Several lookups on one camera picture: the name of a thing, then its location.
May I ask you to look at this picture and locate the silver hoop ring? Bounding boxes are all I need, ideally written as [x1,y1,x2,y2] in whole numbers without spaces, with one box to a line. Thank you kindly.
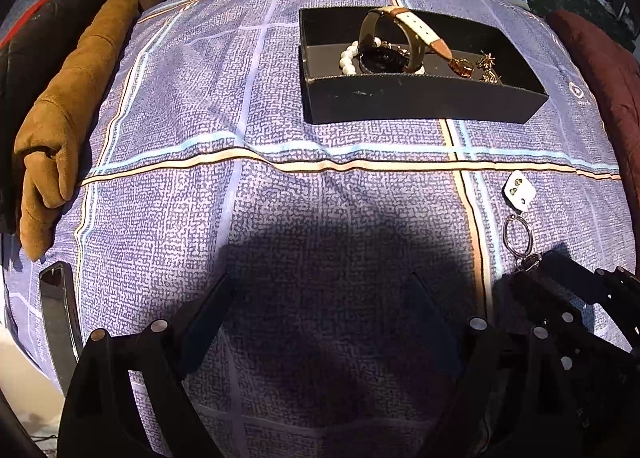
[502,213,535,261]

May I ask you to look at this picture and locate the white earring card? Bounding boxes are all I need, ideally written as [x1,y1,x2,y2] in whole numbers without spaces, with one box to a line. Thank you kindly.
[502,171,536,213]

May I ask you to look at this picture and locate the gold flower earrings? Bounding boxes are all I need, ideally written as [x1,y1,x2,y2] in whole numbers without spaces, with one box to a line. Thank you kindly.
[476,52,501,84]

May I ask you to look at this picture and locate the gold ring red stones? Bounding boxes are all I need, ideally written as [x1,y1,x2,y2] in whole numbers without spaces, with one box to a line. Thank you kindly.
[448,58,475,78]

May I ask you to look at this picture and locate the black jewelry box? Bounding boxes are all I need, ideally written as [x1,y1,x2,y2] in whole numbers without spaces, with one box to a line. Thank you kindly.
[297,6,550,127]

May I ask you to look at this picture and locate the white pearl bracelet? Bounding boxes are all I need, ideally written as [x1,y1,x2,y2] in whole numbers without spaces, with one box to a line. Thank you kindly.
[337,35,426,78]

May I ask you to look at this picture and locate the white strap wristwatch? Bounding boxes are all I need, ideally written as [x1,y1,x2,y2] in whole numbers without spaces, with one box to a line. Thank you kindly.
[357,6,454,74]

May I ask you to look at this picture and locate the black smartphone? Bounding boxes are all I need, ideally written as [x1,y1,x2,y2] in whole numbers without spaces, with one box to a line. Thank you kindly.
[39,261,84,395]

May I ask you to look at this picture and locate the blue plaid bed sheet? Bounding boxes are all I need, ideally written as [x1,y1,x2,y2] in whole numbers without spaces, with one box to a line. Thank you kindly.
[2,0,637,458]

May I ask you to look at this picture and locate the tan suede garment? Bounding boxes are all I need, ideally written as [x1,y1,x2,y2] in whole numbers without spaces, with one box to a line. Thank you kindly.
[14,0,139,262]

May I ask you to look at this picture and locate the black quilted jacket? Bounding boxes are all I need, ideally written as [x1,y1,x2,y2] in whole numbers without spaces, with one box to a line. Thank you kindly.
[1,0,107,233]

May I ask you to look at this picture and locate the red puffer jacket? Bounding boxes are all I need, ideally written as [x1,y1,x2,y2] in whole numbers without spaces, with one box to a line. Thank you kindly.
[0,0,49,47]

